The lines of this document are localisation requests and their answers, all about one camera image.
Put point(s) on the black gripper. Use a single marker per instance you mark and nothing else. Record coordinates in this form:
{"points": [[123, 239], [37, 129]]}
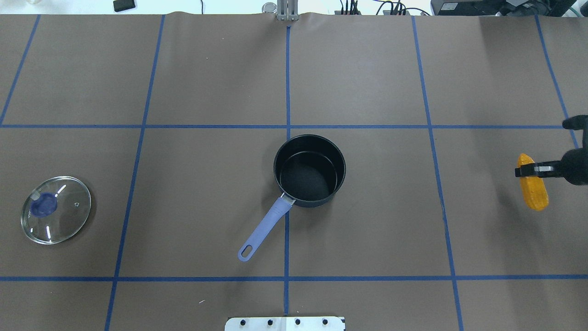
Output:
{"points": [[576, 167]]}

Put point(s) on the yellow corn cob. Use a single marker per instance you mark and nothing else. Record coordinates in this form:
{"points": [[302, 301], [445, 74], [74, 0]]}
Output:
{"points": [[534, 193]]}

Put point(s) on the glass pot lid blue knob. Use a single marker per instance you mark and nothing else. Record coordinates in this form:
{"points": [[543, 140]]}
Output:
{"points": [[56, 210]]}

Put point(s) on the black laptop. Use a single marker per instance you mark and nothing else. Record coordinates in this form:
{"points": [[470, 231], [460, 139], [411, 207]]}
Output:
{"points": [[506, 8]]}

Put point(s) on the dark blue saucepan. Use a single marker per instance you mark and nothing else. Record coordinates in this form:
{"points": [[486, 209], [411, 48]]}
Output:
{"points": [[309, 170]]}

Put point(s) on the small black device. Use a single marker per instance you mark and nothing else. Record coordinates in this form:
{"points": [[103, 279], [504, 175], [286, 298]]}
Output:
{"points": [[123, 5]]}

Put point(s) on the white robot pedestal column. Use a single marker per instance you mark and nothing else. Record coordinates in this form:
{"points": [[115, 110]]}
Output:
{"points": [[287, 323]]}

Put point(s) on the aluminium frame post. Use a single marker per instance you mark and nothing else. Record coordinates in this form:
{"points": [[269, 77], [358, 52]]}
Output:
{"points": [[287, 10]]}

